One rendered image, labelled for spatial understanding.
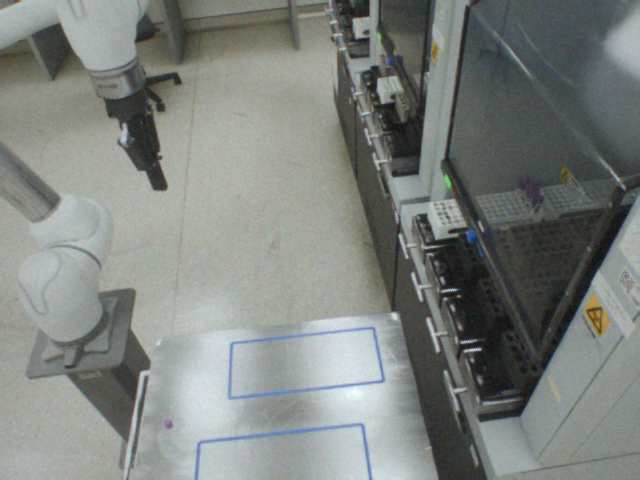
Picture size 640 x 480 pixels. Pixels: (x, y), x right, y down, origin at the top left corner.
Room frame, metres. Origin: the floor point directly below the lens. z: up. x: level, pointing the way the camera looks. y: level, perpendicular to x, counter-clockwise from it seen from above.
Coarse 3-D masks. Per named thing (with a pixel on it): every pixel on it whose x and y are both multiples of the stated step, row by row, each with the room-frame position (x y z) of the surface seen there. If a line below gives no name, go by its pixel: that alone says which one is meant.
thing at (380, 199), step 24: (432, 0) 1.93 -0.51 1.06; (432, 24) 1.93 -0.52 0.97; (432, 48) 1.28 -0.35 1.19; (432, 72) 1.26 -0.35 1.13; (360, 96) 1.89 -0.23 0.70; (432, 96) 1.24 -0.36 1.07; (360, 120) 1.90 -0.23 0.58; (432, 120) 1.22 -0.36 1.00; (360, 144) 1.90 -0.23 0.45; (432, 144) 1.20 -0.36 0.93; (360, 168) 1.90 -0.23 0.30; (432, 168) 1.19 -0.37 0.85; (360, 192) 1.91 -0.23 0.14; (384, 192) 1.36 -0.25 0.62; (408, 192) 1.22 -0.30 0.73; (384, 216) 1.38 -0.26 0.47; (384, 240) 1.37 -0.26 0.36; (384, 264) 1.35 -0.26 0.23
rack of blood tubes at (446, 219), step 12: (432, 204) 1.02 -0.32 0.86; (444, 204) 1.02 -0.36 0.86; (456, 204) 1.01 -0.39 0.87; (432, 216) 0.98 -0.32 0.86; (444, 216) 0.96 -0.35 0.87; (456, 216) 0.97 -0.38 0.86; (432, 228) 0.97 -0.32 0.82; (444, 228) 0.93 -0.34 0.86; (456, 228) 0.97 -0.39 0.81; (468, 228) 0.96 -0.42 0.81
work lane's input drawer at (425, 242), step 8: (416, 216) 1.02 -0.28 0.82; (424, 216) 1.02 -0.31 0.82; (416, 224) 1.00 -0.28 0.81; (424, 224) 0.99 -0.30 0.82; (416, 232) 0.99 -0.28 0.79; (424, 232) 0.96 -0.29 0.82; (432, 232) 0.95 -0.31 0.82; (400, 240) 1.00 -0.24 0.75; (416, 240) 0.98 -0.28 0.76; (424, 240) 0.93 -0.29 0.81; (432, 240) 0.92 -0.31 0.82; (440, 240) 0.92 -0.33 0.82; (448, 240) 0.92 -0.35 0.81; (456, 240) 0.92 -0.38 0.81; (408, 248) 0.97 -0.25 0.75; (424, 248) 0.91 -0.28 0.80; (432, 248) 0.91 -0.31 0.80; (440, 248) 0.91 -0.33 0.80; (408, 256) 0.93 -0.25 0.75; (424, 256) 0.91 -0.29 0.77
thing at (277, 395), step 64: (320, 320) 0.69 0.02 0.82; (384, 320) 0.68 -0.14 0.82; (192, 384) 0.55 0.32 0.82; (256, 384) 0.54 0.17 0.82; (320, 384) 0.53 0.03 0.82; (384, 384) 0.51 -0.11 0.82; (128, 448) 0.44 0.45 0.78; (192, 448) 0.41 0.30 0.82; (256, 448) 0.40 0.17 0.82; (320, 448) 0.39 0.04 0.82; (384, 448) 0.37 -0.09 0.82
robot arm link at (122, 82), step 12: (132, 60) 0.82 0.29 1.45; (96, 72) 0.80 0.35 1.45; (108, 72) 0.79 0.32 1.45; (120, 72) 0.80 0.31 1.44; (132, 72) 0.81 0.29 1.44; (96, 84) 0.80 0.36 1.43; (108, 84) 0.79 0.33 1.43; (120, 84) 0.80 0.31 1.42; (132, 84) 0.81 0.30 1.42; (108, 96) 0.80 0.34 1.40; (120, 96) 0.80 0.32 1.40
